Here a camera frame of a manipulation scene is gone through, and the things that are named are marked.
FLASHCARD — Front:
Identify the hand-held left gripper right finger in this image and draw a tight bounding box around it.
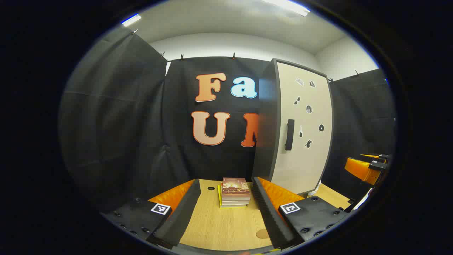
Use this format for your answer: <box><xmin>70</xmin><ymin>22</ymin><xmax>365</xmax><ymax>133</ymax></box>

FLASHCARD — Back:
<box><xmin>251</xmin><ymin>176</ymin><xmax>349</xmax><ymax>249</ymax></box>

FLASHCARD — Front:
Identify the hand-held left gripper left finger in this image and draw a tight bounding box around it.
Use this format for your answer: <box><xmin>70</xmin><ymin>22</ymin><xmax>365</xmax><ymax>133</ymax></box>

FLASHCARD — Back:
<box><xmin>101</xmin><ymin>179</ymin><xmax>201</xmax><ymax>248</ymax></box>

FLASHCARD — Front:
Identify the black door handle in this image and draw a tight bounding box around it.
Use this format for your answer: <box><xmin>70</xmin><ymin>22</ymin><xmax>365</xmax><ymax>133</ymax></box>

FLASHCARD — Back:
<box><xmin>285</xmin><ymin>119</ymin><xmax>295</xmax><ymax>151</ymax></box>

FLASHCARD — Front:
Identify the grey cabinet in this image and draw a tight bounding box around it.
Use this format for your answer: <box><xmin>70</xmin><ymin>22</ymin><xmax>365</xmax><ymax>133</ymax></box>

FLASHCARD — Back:
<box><xmin>252</xmin><ymin>58</ymin><xmax>334</xmax><ymax>196</ymax></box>

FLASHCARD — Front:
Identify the white flat panel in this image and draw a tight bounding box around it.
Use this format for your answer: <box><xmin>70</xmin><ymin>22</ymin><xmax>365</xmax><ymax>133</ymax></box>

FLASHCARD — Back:
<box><xmin>353</xmin><ymin>188</ymin><xmax>374</xmax><ymax>210</ymax></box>

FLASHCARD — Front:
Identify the black backdrop cloth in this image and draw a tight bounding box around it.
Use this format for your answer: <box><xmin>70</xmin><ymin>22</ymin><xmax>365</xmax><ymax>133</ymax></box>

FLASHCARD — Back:
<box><xmin>58</xmin><ymin>27</ymin><xmax>396</xmax><ymax>213</ymax></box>

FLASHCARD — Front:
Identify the long ceiling light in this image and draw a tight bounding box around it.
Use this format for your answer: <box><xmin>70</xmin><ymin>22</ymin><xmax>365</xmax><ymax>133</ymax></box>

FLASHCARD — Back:
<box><xmin>262</xmin><ymin>0</ymin><xmax>311</xmax><ymax>17</ymax></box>

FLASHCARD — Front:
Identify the small ceiling light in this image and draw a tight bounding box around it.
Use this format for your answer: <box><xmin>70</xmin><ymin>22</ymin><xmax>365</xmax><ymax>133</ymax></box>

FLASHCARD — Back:
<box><xmin>121</xmin><ymin>13</ymin><xmax>142</xmax><ymax>27</ymax></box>

